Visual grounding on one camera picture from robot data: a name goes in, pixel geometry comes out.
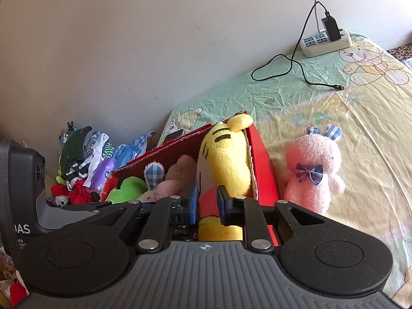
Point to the pink bunny plush toy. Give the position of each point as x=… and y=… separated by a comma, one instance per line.
x=313, y=161

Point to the small plaid ear plush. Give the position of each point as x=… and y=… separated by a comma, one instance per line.
x=154, y=174

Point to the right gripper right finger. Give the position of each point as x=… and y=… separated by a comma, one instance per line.
x=247, y=214

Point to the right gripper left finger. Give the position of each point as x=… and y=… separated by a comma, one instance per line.
x=169, y=219

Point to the pile of colourful clothes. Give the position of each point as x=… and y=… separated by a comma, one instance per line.
x=86, y=161

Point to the cartoon print bed sheet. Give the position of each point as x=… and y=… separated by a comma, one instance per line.
x=367, y=93

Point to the yellow tiger plush toy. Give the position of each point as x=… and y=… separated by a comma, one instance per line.
x=222, y=161

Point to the brown teddy bear plush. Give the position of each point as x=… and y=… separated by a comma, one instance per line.
x=178, y=179

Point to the black floral patterned cloth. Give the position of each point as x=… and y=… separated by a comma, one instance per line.
x=402, y=53

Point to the white power strip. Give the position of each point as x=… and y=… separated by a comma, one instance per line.
x=320, y=43

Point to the red cardboard box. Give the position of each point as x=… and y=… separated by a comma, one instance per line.
x=263, y=176

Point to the black charger adapter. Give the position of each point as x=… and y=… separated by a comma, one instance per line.
x=331, y=27

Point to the green plush toy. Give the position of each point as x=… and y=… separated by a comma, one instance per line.
x=130, y=188

